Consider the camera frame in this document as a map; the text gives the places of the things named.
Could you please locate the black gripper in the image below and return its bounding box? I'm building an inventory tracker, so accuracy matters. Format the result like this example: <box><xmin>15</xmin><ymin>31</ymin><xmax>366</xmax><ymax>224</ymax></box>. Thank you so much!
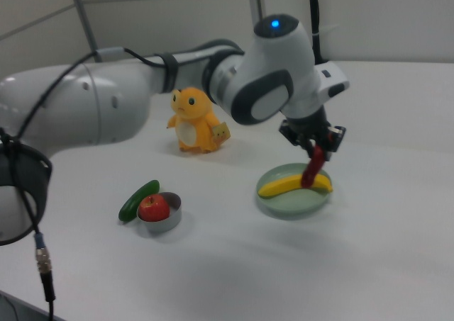
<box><xmin>278</xmin><ymin>107</ymin><xmax>347</xmax><ymax>163</ymax></box>

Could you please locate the red chili pepper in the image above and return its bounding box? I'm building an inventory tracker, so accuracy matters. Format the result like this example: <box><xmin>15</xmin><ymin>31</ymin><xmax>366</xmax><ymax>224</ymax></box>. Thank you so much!
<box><xmin>301</xmin><ymin>144</ymin><xmax>326</xmax><ymax>189</ymax></box>

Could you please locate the green plastic plate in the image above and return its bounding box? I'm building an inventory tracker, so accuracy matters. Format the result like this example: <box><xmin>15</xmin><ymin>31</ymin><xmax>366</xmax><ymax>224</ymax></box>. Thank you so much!
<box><xmin>255</xmin><ymin>162</ymin><xmax>333</xmax><ymax>220</ymax></box>

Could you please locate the yellow banana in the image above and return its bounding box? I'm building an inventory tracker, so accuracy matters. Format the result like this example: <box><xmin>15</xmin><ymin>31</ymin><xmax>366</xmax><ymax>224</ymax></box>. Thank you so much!
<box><xmin>258</xmin><ymin>173</ymin><xmax>334</xmax><ymax>198</ymax></box>

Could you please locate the orange plush toy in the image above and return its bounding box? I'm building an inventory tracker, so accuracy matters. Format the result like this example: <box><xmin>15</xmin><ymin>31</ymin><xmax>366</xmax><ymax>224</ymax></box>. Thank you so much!
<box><xmin>166</xmin><ymin>86</ymin><xmax>233</xmax><ymax>155</ymax></box>

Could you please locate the black pole with base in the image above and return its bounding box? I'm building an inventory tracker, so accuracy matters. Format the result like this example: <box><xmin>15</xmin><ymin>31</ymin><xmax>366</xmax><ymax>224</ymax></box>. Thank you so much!
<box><xmin>306</xmin><ymin>0</ymin><xmax>327</xmax><ymax>64</ymax></box>

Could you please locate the small metal bowl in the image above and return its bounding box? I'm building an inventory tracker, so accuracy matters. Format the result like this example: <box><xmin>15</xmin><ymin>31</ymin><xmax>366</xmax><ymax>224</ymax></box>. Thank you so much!
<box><xmin>140</xmin><ymin>191</ymin><xmax>183</xmax><ymax>235</ymax></box>

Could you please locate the red apple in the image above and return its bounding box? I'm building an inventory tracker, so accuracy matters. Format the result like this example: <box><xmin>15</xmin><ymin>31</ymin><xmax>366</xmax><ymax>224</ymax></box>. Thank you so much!
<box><xmin>138</xmin><ymin>194</ymin><xmax>170</xmax><ymax>223</ymax></box>

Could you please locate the green cucumber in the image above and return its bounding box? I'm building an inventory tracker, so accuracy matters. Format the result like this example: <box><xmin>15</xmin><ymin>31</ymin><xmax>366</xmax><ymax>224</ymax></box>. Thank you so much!
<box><xmin>118</xmin><ymin>179</ymin><xmax>161</xmax><ymax>224</ymax></box>

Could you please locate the white cable tie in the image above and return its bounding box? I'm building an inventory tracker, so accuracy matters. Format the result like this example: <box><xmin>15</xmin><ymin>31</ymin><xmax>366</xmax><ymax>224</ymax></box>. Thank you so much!
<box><xmin>311</xmin><ymin>23</ymin><xmax>338</xmax><ymax>38</ymax></box>

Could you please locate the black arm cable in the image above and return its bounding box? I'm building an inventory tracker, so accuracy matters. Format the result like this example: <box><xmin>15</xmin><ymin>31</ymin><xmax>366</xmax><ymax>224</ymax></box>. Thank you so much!
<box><xmin>13</xmin><ymin>46</ymin><xmax>172</xmax><ymax>141</ymax></box>

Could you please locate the black cable with metal connector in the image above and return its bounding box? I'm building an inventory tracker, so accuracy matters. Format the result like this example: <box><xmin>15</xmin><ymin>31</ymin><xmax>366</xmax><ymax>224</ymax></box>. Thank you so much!
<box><xmin>0</xmin><ymin>128</ymin><xmax>57</xmax><ymax>321</ymax></box>

